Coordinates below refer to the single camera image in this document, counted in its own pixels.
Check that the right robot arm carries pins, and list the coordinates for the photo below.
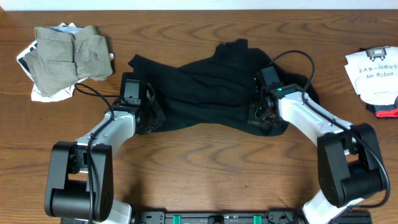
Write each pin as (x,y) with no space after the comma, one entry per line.
(350,165)

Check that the khaki folded shirt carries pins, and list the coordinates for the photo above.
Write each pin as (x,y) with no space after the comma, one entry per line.
(59,59)

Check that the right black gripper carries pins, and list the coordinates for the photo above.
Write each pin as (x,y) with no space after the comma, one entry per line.
(252,117)

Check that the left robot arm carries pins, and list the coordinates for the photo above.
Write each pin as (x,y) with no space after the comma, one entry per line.
(80,186)

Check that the black t-shirt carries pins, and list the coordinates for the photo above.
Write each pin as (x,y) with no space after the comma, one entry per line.
(215,90)

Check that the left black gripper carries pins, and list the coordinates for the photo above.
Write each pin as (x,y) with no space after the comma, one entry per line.
(154,116)

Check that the white printed garment under khaki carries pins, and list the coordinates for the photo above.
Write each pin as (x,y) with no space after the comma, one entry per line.
(49,96)

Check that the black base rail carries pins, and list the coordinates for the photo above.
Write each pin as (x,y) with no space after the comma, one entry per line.
(272,216)

